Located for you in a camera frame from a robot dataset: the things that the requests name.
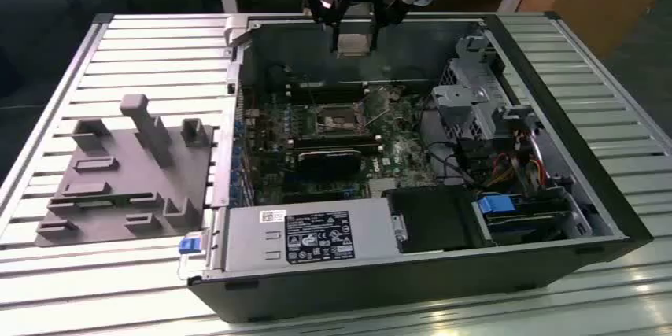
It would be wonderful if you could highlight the metal drive cage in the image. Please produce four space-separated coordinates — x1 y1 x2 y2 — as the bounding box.
429 35 527 144

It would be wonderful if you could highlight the black PC case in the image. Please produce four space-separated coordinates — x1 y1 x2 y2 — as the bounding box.
186 11 655 323

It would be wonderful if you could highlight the grey parts rack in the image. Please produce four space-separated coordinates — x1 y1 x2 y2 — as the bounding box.
33 94 221 249

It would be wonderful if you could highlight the green motherboard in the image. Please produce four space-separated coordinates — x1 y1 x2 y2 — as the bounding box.
239 82 447 207

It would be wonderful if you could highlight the hard disk in blue carrier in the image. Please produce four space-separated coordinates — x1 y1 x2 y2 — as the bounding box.
471 192 577 245

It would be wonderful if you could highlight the CPU socket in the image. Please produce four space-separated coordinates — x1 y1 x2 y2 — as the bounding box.
313 102 369 137

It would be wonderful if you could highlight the silver power supply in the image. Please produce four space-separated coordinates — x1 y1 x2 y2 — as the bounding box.
207 198 411 274

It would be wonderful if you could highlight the metal socket cover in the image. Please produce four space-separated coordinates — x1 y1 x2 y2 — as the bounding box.
359 83 409 119

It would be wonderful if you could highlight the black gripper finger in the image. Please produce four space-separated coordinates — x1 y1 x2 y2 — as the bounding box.
302 0 351 52
369 0 409 52

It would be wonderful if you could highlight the yellow red wire bundle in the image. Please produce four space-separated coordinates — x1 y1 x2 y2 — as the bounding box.
486 150 551 191

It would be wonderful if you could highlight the black graphics card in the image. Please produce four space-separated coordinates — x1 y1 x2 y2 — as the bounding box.
294 149 367 178

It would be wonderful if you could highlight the silver chipset heatsink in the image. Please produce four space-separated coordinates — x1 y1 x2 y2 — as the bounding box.
369 178 403 198

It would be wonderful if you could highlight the blue case latch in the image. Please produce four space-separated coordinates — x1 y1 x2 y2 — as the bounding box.
178 235 205 254

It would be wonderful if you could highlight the silver CPU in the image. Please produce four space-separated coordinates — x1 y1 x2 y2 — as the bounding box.
338 31 377 58

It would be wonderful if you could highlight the black disk bay cover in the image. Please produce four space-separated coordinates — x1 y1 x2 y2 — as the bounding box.
383 185 493 255

